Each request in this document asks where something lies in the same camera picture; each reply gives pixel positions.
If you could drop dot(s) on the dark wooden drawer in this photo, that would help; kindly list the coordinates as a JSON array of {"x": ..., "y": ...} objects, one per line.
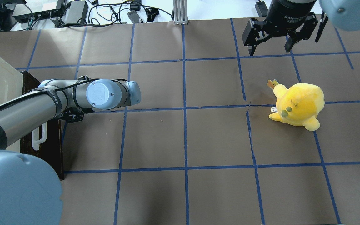
[{"x": 51, "y": 150}]

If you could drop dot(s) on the black power adapter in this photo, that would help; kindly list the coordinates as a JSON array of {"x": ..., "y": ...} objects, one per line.
[{"x": 134, "y": 17}]

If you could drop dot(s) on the black network switch box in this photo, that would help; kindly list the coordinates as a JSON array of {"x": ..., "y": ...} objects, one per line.
[{"x": 38, "y": 9}]

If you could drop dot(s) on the aluminium frame post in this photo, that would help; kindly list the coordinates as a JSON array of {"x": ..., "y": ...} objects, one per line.
[{"x": 180, "y": 15}]

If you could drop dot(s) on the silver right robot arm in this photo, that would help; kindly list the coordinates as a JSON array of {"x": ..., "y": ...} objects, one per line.
[{"x": 343, "y": 14}]

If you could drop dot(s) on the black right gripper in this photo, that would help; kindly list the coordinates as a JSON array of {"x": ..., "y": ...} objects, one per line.
[{"x": 285, "y": 12}]

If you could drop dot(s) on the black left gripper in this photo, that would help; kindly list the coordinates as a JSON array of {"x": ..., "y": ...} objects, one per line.
[{"x": 72, "y": 117}]

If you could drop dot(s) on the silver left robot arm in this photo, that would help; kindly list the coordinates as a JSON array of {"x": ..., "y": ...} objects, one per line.
[{"x": 30, "y": 189}]

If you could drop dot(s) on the white drawer handle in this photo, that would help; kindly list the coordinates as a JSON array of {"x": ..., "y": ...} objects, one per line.
[{"x": 39, "y": 136}]

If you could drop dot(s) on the yellow plush dinosaur toy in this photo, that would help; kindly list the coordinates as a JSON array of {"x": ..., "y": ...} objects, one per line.
[{"x": 298, "y": 105}]

